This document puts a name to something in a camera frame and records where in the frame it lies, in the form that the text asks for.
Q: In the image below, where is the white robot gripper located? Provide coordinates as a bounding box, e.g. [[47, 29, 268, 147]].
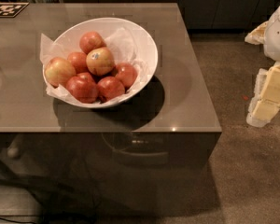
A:
[[245, 6, 280, 128]]

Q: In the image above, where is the yellow-red apple with sticker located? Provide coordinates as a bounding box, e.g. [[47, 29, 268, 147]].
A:
[[86, 47, 115, 77]]

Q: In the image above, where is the white paper bowl liner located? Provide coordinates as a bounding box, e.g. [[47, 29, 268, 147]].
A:
[[39, 27, 153, 107]]

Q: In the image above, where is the red apple right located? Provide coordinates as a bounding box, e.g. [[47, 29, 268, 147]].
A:
[[111, 63, 137, 90]]

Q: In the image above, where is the red apple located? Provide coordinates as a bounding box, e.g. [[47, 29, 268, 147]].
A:
[[111, 63, 137, 90], [97, 77, 125, 102], [67, 51, 88, 73], [65, 77, 99, 104], [79, 31, 105, 54]]

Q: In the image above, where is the red apple front centre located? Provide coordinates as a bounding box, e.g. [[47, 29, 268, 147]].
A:
[[97, 77, 125, 102]]

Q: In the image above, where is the red apple top back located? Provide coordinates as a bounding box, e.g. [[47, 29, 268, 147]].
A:
[[79, 31, 105, 54]]

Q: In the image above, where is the red apple front left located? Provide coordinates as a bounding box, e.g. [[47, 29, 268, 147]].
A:
[[65, 77, 99, 104]]

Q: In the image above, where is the red apple middle left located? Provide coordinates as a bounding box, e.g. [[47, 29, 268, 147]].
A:
[[67, 51, 88, 73]]

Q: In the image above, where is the white ceramic bowl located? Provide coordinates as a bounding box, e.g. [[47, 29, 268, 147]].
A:
[[42, 17, 159, 109]]

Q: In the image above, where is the yellow-green apple far left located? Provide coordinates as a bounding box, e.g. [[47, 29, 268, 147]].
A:
[[44, 57, 76, 87]]

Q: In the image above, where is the black white fiducial marker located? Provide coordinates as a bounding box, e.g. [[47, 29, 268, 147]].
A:
[[0, 2, 28, 18]]

